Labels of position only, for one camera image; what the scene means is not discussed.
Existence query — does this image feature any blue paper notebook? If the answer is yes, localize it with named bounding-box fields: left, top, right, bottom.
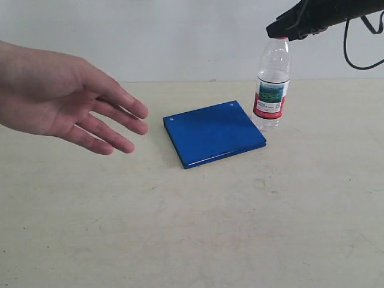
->
left=163, top=100, right=267, bottom=169

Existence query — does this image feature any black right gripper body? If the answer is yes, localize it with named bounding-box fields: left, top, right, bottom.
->
left=299, top=0, right=384, bottom=32

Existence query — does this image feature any clear plastic water bottle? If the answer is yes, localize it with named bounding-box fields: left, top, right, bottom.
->
left=251, top=37, right=292, bottom=131

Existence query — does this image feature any person's bare hand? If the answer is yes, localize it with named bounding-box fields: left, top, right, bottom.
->
left=1, top=42, right=149, bottom=155

